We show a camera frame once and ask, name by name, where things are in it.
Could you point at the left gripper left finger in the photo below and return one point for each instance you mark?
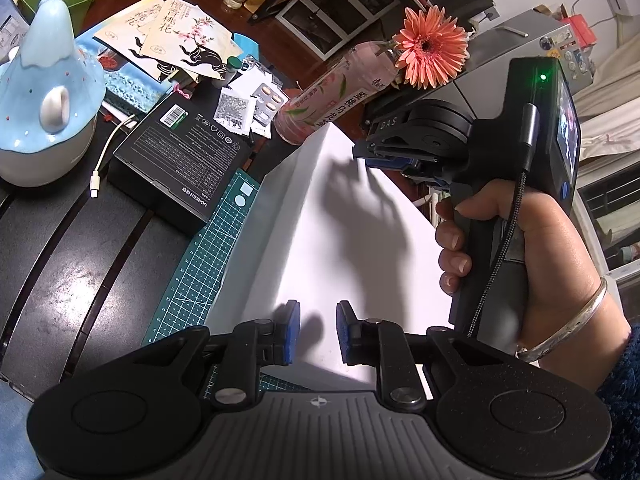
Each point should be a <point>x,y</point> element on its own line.
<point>239,356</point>

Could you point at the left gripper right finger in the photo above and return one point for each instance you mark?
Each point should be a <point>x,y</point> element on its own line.
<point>400,360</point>

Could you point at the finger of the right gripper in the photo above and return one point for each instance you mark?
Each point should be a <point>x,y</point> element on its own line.
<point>394,163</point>

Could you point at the white box lid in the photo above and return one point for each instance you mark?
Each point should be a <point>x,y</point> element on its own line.
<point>359,239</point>

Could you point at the person right hand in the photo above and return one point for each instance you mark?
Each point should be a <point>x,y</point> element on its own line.
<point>562,278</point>

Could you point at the green cutting mat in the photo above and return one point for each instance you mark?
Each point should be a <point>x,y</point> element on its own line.
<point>193,287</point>

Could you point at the silver refrigerator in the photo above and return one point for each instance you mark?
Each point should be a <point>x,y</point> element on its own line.
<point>530,33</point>

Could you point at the pink tea bottle vase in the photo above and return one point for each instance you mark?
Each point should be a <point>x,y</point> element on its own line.
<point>362,71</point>

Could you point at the white storage box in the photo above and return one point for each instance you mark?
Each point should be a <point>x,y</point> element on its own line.
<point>252,286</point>

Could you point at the red box on fridge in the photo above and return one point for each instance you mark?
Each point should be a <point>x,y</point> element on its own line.
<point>582,31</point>

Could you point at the pink gerbera flower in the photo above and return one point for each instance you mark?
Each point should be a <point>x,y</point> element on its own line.
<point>433,48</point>

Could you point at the white drawer unit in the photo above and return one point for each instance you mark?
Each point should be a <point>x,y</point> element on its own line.
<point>325,26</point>

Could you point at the black product box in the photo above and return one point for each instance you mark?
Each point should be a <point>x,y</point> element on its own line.
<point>177,162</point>

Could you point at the stack of papers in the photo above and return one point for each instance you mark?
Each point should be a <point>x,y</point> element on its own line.
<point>156,47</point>

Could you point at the blue white ceramic humidifier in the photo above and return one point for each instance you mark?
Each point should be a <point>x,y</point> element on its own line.
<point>51,94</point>

